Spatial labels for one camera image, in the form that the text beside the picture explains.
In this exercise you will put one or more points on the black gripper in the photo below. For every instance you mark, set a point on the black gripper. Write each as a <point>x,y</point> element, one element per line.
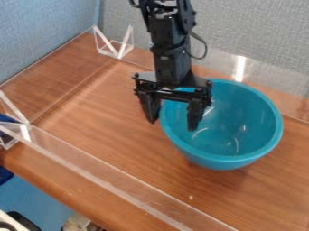
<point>173,82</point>

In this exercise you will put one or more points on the blue plastic bowl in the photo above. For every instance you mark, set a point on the blue plastic bowl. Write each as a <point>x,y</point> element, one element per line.
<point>240,131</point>

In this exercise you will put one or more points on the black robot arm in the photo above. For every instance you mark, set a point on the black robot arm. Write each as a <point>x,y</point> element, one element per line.
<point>169,20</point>

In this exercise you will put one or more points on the clear acrylic back barrier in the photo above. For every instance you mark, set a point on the clear acrylic back barrier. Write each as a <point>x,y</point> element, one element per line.
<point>285,86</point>

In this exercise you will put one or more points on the clear acrylic barrier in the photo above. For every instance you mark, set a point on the clear acrylic barrier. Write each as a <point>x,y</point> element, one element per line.
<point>285,86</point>
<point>108,195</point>

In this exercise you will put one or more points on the clear acrylic front barrier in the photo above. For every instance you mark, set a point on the clear acrylic front barrier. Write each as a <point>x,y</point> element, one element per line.
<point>108,195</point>

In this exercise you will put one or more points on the black white object below table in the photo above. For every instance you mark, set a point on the black white object below table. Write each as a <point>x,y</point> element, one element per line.
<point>14,222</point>

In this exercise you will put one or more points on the clear acrylic corner bracket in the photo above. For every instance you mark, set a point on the clear acrylic corner bracket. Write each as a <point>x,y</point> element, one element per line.
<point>113,48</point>

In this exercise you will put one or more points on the clear acrylic left bracket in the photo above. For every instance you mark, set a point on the clear acrylic left bracket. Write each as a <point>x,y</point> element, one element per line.
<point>14,121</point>

